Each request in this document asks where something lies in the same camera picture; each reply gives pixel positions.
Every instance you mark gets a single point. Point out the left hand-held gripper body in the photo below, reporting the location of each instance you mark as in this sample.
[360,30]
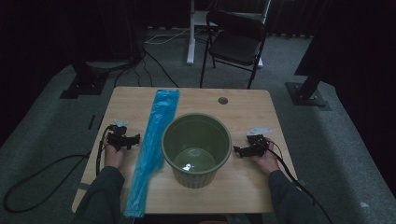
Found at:
[116,140]

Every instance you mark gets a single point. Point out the blue plastic bag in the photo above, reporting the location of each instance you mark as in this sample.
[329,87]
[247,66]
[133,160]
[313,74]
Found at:
[155,146]

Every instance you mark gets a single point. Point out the black folding chair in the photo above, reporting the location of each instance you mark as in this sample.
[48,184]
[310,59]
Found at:
[236,46]

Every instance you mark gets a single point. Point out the grey round stand base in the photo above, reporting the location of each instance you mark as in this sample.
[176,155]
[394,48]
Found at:
[107,64]

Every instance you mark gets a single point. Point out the black stand with flat base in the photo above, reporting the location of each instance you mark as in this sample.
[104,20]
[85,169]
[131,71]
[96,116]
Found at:
[306,93]

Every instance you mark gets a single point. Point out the black square stand base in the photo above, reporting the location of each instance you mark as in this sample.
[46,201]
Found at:
[85,85]

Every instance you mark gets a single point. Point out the green plastic bin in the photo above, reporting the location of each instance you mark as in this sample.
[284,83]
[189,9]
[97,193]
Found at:
[196,137]

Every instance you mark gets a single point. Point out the person's right hand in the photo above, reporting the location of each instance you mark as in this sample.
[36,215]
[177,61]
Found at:
[267,163]

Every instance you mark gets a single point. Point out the round table grommet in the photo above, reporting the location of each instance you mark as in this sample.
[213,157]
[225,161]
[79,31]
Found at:
[223,100]

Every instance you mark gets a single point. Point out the person's left hand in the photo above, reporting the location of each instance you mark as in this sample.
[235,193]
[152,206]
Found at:
[113,157]

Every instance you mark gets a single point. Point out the dark curtain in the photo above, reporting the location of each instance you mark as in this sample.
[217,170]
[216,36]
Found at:
[358,46]

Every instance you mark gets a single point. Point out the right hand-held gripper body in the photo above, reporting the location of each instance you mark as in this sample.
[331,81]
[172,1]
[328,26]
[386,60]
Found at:
[258,146]

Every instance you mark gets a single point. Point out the white paper scrap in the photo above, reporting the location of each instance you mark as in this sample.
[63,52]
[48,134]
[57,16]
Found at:
[364,204]

